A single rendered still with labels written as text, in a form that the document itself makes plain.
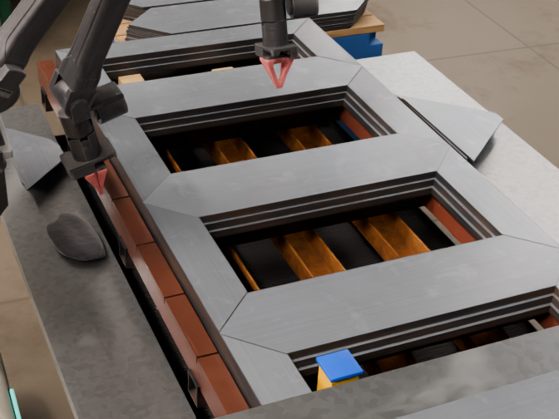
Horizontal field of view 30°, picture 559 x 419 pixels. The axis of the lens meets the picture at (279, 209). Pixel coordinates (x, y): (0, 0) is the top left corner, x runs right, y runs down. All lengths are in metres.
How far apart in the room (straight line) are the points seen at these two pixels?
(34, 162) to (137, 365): 0.75
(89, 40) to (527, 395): 0.96
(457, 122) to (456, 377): 1.30
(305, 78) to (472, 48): 2.50
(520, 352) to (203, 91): 1.29
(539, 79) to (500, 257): 2.87
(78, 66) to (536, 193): 1.18
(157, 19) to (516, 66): 2.36
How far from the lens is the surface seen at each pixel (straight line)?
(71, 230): 2.38
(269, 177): 2.27
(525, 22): 5.52
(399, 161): 2.37
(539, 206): 2.51
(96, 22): 1.86
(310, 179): 2.27
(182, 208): 2.16
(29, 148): 2.68
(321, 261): 2.34
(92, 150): 2.05
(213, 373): 1.82
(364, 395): 1.47
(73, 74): 1.92
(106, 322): 2.16
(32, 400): 3.01
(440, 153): 2.42
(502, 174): 2.61
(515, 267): 2.09
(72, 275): 2.29
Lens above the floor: 2.05
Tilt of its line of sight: 33 degrees down
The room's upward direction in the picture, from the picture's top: 3 degrees clockwise
